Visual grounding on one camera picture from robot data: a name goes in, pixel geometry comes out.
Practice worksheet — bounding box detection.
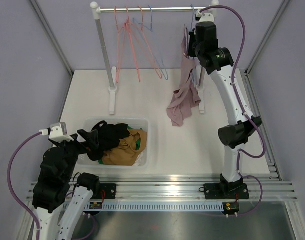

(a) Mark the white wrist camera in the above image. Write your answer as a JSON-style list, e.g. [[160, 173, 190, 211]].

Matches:
[[39, 122, 68, 142], [195, 10, 215, 23]]

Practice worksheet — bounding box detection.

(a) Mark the green tank top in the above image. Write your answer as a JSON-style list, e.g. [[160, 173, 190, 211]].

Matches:
[[99, 137, 146, 166]]

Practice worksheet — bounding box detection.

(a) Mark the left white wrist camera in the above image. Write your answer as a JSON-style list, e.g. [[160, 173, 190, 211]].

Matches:
[[39, 122, 68, 142]]

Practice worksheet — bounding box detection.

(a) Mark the white slotted cable duct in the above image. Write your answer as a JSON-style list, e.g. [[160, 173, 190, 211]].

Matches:
[[83, 201, 224, 212]]

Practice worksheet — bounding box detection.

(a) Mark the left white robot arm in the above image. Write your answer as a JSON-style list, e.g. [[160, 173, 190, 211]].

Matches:
[[32, 126, 101, 240]]

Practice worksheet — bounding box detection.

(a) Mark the aluminium mounting rail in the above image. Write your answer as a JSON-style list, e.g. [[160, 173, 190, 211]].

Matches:
[[99, 173, 298, 202]]

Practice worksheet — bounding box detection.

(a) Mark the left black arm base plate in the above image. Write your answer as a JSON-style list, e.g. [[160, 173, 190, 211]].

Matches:
[[91, 183, 117, 200]]

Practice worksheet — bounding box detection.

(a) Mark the white plastic basket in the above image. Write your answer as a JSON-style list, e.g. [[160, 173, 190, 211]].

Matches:
[[77, 116, 152, 170]]

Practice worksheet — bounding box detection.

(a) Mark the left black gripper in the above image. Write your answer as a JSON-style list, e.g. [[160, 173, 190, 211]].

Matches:
[[53, 129, 98, 180]]

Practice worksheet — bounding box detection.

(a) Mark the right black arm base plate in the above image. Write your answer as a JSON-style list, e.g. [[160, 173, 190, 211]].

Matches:
[[199, 183, 250, 200]]

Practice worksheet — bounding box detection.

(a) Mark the blue hanger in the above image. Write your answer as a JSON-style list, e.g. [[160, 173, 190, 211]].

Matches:
[[132, 6, 169, 81], [185, 4, 196, 86]]

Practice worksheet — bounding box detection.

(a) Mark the white metal clothes rack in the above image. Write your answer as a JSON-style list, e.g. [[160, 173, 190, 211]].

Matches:
[[90, 0, 219, 116]]

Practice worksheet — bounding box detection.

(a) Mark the pink tank top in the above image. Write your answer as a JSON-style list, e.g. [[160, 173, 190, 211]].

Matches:
[[166, 27, 201, 127]]

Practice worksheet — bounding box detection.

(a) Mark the brown tank top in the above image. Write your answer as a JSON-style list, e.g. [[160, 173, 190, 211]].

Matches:
[[98, 127, 148, 167]]

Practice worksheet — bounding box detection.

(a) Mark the white tank top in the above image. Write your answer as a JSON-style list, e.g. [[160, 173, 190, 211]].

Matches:
[[132, 152, 146, 167]]

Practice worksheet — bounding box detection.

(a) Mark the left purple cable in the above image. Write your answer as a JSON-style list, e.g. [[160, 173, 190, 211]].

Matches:
[[6, 131, 101, 240]]

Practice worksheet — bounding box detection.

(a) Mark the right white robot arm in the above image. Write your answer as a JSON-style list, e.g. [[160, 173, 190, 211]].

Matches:
[[188, 21, 262, 200]]

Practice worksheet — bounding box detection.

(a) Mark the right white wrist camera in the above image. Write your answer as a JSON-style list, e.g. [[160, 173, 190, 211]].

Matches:
[[195, 10, 215, 23]]

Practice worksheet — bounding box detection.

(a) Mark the black tank top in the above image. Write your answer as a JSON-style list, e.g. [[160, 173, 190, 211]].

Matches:
[[87, 120, 130, 162]]

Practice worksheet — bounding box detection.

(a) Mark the pink wire hanger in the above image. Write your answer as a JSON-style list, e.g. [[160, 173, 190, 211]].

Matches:
[[114, 7, 127, 84]]

